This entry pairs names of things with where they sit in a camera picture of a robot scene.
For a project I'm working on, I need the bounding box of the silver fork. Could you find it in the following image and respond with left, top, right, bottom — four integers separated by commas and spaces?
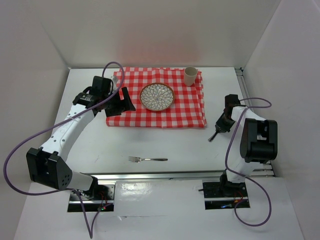
128, 156, 168, 163

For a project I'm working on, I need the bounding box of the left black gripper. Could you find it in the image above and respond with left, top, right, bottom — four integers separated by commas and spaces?
102, 86, 136, 117

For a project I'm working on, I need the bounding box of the aluminium rail right side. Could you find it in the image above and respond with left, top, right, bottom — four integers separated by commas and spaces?
234, 67, 278, 176

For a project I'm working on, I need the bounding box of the beige paper cup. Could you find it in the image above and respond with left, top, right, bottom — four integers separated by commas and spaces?
183, 66, 198, 87

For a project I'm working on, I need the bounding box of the floral patterned plate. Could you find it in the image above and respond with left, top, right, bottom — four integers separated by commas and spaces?
139, 82, 175, 112

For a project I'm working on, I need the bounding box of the silver knife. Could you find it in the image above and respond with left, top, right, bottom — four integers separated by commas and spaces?
208, 131, 219, 142

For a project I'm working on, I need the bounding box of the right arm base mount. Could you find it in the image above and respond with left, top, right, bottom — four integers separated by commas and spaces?
198, 174, 251, 210

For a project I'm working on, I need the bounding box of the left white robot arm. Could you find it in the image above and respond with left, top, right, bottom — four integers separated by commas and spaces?
26, 76, 135, 200

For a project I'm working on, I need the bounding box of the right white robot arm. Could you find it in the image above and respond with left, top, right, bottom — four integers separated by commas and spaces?
214, 94, 278, 197

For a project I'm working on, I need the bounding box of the aluminium rail front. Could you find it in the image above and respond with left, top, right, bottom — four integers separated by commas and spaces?
77, 169, 273, 181

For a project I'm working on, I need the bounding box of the aluminium rail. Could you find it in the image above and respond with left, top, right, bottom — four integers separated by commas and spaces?
77, 169, 273, 181
234, 67, 278, 176

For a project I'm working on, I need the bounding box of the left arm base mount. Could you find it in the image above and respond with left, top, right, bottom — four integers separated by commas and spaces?
67, 183, 115, 213

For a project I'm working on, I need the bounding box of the red white checkered cloth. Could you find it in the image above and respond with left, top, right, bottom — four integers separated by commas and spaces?
106, 67, 207, 128

